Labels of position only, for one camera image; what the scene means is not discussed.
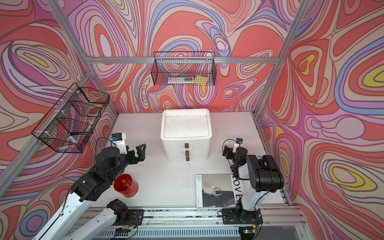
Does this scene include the blue red marker pens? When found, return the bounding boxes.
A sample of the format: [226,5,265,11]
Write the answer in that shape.
[67,134,84,153]

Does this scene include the black wire basket left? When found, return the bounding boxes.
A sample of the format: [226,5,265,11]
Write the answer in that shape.
[32,83,110,154]

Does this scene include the black white magazine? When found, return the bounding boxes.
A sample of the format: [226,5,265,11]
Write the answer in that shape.
[196,174,245,208]

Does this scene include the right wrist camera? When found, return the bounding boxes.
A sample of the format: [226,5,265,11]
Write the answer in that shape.
[233,138,243,153]

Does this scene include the transparent box in basket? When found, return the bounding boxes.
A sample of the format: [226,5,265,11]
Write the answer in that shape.
[167,77,194,85]

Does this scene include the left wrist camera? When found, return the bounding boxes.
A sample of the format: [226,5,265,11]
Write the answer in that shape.
[110,133,128,155]

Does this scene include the white plastic drawer cabinet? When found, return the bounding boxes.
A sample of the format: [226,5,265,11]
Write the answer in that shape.
[161,109,213,163]

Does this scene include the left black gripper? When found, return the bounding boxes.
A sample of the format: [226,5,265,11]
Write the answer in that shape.
[107,142,146,184]

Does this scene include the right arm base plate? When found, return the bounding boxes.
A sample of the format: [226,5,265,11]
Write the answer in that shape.
[221,208,263,226]

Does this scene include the black wire basket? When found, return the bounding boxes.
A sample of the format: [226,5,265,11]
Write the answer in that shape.
[151,51,217,86]
[32,83,110,154]

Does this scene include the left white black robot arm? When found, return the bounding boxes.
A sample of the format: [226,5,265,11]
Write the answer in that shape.
[34,144,146,240]

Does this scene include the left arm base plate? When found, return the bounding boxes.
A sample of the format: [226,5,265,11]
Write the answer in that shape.
[114,209,145,226]

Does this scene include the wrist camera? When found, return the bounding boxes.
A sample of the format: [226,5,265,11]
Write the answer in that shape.
[110,133,128,155]
[233,138,243,153]

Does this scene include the yellow item in basket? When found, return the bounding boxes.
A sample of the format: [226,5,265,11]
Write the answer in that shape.
[194,75,209,86]

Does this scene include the aluminium frame rails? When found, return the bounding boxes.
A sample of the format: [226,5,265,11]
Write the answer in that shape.
[0,0,313,240]

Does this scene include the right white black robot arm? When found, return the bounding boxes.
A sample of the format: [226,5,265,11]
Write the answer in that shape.
[222,143,284,226]

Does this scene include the black wire basket back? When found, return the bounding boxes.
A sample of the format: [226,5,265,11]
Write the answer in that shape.
[151,51,217,86]

